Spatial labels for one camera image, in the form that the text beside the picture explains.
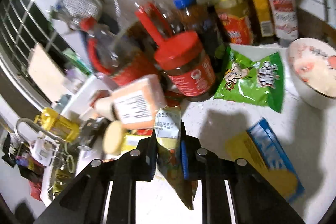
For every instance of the yellow label box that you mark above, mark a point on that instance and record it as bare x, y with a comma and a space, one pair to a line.
258, 3

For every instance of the white printed bowl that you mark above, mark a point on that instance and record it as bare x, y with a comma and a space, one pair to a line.
312, 74

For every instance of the orange box with white label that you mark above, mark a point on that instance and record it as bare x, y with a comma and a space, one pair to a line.
139, 100

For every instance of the clear bottle with red cap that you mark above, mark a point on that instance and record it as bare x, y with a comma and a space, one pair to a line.
101, 45

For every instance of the yellow green snack packet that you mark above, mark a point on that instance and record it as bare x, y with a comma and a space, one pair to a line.
169, 134

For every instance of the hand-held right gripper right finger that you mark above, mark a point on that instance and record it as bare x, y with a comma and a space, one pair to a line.
185, 161

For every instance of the white and red box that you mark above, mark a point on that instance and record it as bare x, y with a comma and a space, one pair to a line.
283, 11

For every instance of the oil bottle with red label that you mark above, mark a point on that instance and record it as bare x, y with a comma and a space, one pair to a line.
235, 24

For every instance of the blue and yellow packet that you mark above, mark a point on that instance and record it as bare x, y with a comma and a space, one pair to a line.
265, 155

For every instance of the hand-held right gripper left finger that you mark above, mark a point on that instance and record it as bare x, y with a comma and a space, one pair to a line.
153, 166

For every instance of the blue cap sauce jar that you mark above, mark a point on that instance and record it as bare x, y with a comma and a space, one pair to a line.
194, 16

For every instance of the pale cutting board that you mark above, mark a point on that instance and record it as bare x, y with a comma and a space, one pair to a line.
46, 71

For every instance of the cream round lid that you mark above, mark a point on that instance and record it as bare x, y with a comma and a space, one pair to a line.
113, 137

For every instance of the cream squeeze bottle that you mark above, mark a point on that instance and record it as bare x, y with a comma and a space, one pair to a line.
103, 108

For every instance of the red lid sauce jar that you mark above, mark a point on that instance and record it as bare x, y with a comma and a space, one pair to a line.
186, 69

